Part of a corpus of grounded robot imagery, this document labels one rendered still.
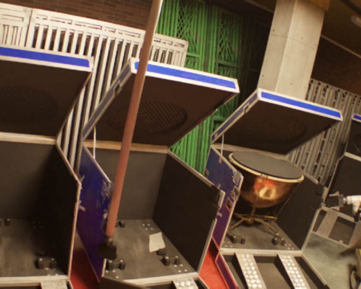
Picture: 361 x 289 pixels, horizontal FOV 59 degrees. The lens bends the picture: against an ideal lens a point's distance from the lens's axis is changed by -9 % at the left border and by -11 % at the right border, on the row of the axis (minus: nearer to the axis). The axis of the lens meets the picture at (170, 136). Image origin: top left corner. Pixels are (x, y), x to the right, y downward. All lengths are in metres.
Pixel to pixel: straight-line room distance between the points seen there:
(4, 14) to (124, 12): 2.18
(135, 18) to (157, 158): 2.62
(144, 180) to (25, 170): 1.18
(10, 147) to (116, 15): 2.93
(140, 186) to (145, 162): 0.25
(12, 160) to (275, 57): 3.24
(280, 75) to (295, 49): 0.42
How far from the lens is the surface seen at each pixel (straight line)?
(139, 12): 5.46
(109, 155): 3.27
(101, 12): 5.21
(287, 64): 4.49
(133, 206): 3.60
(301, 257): 4.06
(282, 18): 4.58
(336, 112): 3.76
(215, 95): 2.73
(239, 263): 3.49
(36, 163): 3.14
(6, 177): 3.17
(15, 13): 3.77
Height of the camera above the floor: 1.88
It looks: 13 degrees down
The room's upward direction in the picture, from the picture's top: 13 degrees clockwise
